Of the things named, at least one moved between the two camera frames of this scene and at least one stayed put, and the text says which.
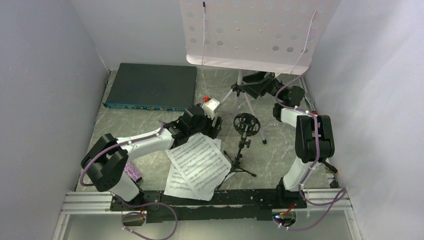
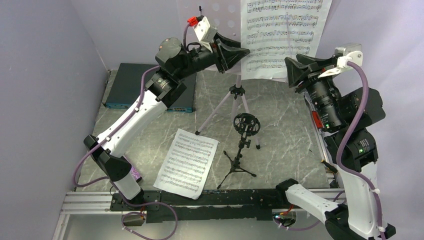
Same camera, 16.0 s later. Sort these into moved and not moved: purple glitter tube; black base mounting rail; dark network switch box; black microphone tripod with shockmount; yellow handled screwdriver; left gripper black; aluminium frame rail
Moved: left gripper black
Not moved: aluminium frame rail; black base mounting rail; black microphone tripod with shockmount; purple glitter tube; dark network switch box; yellow handled screwdriver
